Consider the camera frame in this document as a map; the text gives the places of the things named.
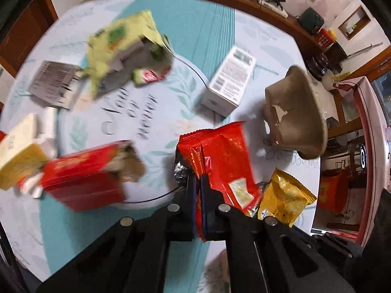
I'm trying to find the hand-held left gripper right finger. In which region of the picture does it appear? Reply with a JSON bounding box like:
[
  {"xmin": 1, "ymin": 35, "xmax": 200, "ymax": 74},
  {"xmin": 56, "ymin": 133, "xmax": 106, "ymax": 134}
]
[{"xmin": 199, "ymin": 173, "xmax": 356, "ymax": 293}]

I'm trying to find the orange plastic stool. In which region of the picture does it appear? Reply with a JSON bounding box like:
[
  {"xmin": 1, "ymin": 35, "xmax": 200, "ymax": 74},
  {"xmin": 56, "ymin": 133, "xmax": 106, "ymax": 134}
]
[{"xmin": 319, "ymin": 171, "xmax": 350, "ymax": 215}]

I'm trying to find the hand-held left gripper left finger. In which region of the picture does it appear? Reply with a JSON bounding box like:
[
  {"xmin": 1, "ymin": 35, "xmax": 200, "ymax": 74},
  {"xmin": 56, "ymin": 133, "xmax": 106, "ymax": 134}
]
[{"xmin": 37, "ymin": 174, "xmax": 197, "ymax": 293}]

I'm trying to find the dark glass kettle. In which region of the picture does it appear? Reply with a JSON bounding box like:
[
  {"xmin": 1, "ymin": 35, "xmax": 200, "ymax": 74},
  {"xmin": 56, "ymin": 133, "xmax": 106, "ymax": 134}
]
[{"xmin": 307, "ymin": 52, "xmax": 327, "ymax": 80}]

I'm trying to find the brown paper bowl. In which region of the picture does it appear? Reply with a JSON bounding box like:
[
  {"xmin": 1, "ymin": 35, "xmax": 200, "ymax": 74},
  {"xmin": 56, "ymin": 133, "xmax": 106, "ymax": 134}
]
[{"xmin": 264, "ymin": 65, "xmax": 329, "ymax": 157}]

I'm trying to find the glass display cabinet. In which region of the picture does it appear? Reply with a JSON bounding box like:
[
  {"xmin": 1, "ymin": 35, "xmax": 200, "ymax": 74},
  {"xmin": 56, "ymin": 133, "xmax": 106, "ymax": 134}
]
[{"xmin": 370, "ymin": 46, "xmax": 391, "ymax": 190}]

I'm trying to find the brown wooden door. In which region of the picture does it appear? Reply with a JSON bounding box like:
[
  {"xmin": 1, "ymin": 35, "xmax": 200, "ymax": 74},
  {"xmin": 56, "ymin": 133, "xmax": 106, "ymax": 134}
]
[{"xmin": 0, "ymin": 0, "xmax": 58, "ymax": 77}]

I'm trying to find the dark green case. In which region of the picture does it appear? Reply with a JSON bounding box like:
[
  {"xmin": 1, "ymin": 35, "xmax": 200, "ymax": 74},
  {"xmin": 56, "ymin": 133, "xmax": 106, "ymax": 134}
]
[{"xmin": 298, "ymin": 8, "xmax": 324, "ymax": 34}]

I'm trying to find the yellow snack packet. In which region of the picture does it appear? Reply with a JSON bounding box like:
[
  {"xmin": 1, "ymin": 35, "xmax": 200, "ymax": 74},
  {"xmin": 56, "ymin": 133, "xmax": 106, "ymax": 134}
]
[{"xmin": 258, "ymin": 168, "xmax": 317, "ymax": 228}]

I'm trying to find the white printed box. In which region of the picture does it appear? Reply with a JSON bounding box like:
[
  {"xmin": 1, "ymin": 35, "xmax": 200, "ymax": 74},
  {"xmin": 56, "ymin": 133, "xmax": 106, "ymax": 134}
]
[{"xmin": 200, "ymin": 46, "xmax": 257, "ymax": 118}]

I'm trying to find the green wrapper red label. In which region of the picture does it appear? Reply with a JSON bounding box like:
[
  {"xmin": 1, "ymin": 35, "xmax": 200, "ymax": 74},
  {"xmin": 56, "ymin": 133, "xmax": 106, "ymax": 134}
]
[{"xmin": 132, "ymin": 68, "xmax": 169, "ymax": 86}]

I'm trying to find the red cardboard box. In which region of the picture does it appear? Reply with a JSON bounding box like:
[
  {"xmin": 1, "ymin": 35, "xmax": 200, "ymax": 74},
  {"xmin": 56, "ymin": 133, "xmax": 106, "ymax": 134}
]
[{"xmin": 40, "ymin": 140, "xmax": 146, "ymax": 212}]

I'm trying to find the metal rod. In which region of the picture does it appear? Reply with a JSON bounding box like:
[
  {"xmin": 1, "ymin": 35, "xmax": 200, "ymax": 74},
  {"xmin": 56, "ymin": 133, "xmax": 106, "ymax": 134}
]
[{"xmin": 348, "ymin": 42, "xmax": 384, "ymax": 58}]

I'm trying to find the white teal tablecloth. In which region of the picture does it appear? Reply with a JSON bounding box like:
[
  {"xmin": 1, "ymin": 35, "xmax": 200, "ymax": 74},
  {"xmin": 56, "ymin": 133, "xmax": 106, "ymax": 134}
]
[{"xmin": 0, "ymin": 0, "xmax": 321, "ymax": 284}]

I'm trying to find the yellow white box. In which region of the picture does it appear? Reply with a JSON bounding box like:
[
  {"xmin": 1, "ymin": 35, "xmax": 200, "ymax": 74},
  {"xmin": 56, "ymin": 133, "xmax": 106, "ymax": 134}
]
[{"xmin": 0, "ymin": 113, "xmax": 57, "ymax": 190}]

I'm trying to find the green yellow packet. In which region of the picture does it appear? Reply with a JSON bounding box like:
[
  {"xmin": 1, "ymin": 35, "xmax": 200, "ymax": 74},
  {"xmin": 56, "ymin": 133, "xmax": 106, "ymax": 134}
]
[{"xmin": 87, "ymin": 10, "xmax": 174, "ymax": 98}]

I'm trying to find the red snack packet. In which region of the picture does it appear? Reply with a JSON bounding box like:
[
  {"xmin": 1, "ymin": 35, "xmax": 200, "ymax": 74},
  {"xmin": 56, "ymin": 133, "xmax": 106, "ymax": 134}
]
[{"xmin": 175, "ymin": 121, "xmax": 263, "ymax": 242}]

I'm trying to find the red yellow box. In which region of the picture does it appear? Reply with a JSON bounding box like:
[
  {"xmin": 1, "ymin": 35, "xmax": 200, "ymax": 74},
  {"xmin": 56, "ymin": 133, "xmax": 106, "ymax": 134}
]
[{"xmin": 315, "ymin": 28, "xmax": 337, "ymax": 48}]

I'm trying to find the grey printed box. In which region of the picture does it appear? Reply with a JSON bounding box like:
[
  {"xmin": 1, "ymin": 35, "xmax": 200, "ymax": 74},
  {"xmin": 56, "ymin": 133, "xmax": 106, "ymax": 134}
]
[{"xmin": 28, "ymin": 61, "xmax": 84, "ymax": 110}]

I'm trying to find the wooden wall niche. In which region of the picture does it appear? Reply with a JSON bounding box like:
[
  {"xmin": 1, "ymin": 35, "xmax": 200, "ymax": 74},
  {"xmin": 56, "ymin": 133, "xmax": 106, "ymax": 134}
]
[{"xmin": 337, "ymin": 6, "xmax": 371, "ymax": 40}]

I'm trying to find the pink covered counter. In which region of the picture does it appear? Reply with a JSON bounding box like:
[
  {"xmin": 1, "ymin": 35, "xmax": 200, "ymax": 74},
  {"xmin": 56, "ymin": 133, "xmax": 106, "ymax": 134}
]
[{"xmin": 333, "ymin": 76, "xmax": 391, "ymax": 246}]

